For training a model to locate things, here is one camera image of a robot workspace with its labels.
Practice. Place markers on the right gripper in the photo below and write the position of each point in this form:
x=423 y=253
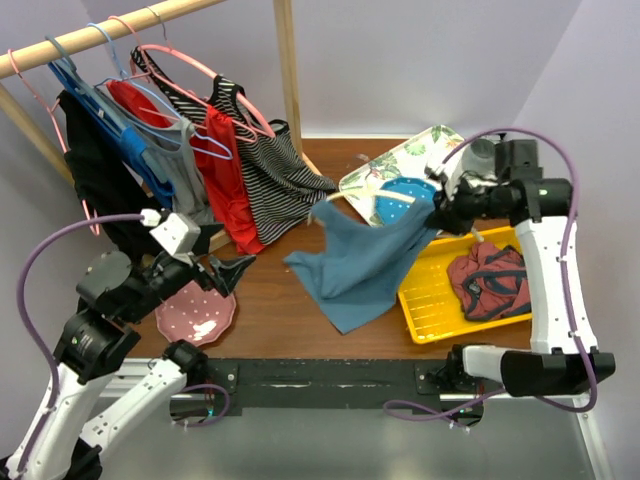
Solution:
x=447 y=213

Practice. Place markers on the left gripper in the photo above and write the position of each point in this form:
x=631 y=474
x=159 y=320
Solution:
x=225 y=274

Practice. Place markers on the cream hanger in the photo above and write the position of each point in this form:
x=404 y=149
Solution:
x=369 y=192

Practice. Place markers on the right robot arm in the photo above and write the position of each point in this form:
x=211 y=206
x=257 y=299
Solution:
x=564 y=358

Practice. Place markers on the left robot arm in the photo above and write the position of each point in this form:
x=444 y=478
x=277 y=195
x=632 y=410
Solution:
x=64 y=441

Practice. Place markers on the maroon tank top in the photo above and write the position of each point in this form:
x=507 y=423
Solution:
x=491 y=283

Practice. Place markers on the striped tank top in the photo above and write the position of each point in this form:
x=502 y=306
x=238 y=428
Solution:
x=281 y=187

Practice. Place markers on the light blue hanger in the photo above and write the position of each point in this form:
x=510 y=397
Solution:
x=199 y=130

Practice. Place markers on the grey tank top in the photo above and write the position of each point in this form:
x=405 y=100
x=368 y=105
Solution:
x=172 y=160

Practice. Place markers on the red tank top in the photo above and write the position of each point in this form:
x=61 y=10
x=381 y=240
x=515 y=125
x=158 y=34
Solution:
x=223 y=179

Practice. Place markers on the black tank top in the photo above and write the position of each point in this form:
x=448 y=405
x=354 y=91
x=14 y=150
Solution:
x=103 y=182

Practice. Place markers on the royal blue tank top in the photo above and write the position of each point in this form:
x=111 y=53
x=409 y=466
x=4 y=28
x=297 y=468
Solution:
x=133 y=147

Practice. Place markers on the pink hanger with striped top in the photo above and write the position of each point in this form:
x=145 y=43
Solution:
x=200 y=70

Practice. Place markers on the grey blue hanger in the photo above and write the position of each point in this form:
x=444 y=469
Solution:
x=109 y=119

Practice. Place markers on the pink hanger with black top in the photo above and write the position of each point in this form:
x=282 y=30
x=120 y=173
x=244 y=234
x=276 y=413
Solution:
x=95 y=228

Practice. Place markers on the pink dotted plate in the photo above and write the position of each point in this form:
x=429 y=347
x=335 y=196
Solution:
x=194 y=315

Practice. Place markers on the grey cup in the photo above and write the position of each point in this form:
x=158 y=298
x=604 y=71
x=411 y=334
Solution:
x=479 y=157

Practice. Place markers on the blue dotted plate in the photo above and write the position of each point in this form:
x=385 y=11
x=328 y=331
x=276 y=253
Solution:
x=389 y=210

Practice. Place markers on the floral serving tray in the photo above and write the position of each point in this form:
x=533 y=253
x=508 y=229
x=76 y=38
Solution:
x=413 y=159

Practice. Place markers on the yellow plastic bin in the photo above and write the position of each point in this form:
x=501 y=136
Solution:
x=432 y=310

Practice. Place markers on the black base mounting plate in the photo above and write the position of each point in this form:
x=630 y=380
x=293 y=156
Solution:
x=331 y=384

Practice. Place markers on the wooden clothes rack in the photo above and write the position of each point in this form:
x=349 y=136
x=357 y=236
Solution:
x=39 y=54

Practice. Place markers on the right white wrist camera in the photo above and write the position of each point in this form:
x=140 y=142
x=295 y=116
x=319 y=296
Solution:
x=448 y=174

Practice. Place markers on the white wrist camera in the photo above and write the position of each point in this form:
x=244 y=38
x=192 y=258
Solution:
x=177 y=235
x=448 y=174

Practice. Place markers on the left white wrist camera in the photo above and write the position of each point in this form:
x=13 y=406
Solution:
x=177 y=235

